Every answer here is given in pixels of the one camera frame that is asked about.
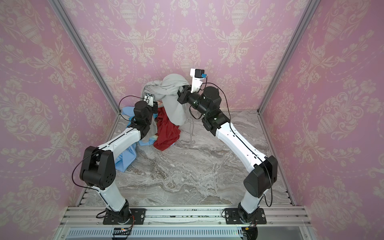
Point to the colourful floral cloth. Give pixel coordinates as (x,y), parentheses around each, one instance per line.
(154,137)

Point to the beige grey cloth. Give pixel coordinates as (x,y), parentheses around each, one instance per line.
(166,91)

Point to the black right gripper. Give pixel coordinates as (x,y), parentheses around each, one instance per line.
(183,94)

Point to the light blue cloth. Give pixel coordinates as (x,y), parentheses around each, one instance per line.
(127,157)

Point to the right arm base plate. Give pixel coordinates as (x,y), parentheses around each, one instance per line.
(235,216)

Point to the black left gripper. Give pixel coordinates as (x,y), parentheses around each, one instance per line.
(154,107)

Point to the aluminium corner post left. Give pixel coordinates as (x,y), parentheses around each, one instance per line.
(74,35)

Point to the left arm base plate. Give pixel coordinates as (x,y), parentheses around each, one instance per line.
(135,216)

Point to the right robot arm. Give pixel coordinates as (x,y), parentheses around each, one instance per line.
(263,170)

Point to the aluminium corner post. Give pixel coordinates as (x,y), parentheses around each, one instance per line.
(290,50)
(74,35)

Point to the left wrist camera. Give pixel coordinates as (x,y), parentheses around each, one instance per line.
(148,97)

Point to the aluminium corner post right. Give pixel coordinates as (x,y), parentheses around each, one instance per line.
(290,50)

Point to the aluminium front rail frame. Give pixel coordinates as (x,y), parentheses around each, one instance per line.
(213,222)

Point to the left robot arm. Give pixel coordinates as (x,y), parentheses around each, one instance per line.
(98,168)

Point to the dark red cloth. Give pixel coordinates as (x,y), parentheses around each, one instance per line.
(168,133)

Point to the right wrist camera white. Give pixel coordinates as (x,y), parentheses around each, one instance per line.
(198,76)

